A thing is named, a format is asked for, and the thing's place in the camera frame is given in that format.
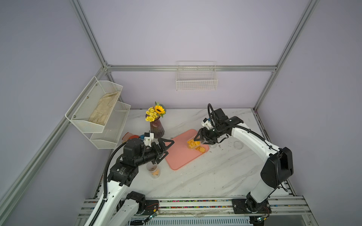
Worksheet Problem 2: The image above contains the clear jar with orange cookies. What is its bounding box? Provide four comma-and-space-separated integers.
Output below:
186, 136, 202, 150

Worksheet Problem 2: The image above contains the aluminium frame profile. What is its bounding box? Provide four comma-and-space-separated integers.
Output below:
1, 1, 319, 218

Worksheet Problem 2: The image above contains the yellow sunflower bouquet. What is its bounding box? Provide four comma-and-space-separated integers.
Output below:
145, 102, 166, 122

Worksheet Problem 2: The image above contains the clear plastic cookie jar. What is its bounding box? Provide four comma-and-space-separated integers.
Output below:
209, 143, 218, 148

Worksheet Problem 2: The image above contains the beige cloth in basket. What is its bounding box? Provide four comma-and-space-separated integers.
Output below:
89, 91, 121, 126

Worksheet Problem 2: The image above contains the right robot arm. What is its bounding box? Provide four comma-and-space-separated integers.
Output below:
194, 104, 294, 213

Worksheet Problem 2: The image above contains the clear plastic jar lid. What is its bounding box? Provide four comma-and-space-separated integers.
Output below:
233, 141, 244, 150

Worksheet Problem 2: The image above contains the red rubber glove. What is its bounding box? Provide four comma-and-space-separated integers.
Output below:
122, 132, 140, 142

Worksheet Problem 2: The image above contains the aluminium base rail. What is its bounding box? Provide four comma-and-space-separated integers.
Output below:
74, 195, 319, 226

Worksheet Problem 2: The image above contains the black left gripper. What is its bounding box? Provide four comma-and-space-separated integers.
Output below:
135, 137, 174, 166

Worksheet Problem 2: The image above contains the pink plastic tray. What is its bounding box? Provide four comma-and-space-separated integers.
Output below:
166, 129, 209, 170

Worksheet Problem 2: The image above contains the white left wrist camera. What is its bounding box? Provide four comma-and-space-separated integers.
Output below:
140, 132, 155, 147

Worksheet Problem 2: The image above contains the purple ribbed glass vase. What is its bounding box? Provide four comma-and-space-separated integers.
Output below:
150, 117, 165, 139

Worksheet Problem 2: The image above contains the white mesh wall basket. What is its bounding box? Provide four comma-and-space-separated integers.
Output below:
65, 77, 131, 149

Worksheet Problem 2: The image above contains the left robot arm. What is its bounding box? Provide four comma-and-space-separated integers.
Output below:
85, 133, 174, 226

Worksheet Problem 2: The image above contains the clear jar with brown cookies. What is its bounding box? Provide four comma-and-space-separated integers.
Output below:
146, 163, 161, 179

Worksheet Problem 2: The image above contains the white wire wall basket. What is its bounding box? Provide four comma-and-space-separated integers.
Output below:
176, 61, 218, 91

